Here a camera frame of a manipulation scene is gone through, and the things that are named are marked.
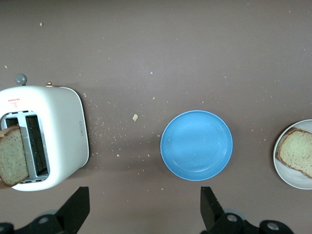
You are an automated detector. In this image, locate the beige plate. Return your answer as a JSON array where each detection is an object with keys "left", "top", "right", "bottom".
[{"left": 273, "top": 119, "right": 312, "bottom": 190}]

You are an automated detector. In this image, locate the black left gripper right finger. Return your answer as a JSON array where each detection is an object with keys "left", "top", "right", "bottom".
[{"left": 200, "top": 186, "right": 262, "bottom": 234}]

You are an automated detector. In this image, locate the brown bread slice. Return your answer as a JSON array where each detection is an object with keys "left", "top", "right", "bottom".
[
  {"left": 275, "top": 127, "right": 312, "bottom": 179},
  {"left": 0, "top": 124, "right": 30, "bottom": 190}
]

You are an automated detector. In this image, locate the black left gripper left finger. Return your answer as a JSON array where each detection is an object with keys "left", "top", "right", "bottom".
[{"left": 13, "top": 186, "right": 91, "bottom": 234}]

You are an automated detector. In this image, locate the white toaster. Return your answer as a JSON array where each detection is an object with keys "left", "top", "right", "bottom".
[{"left": 0, "top": 74, "right": 89, "bottom": 192}]

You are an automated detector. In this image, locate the blue plate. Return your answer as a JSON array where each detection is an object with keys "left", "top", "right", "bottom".
[{"left": 160, "top": 110, "right": 234, "bottom": 181}]

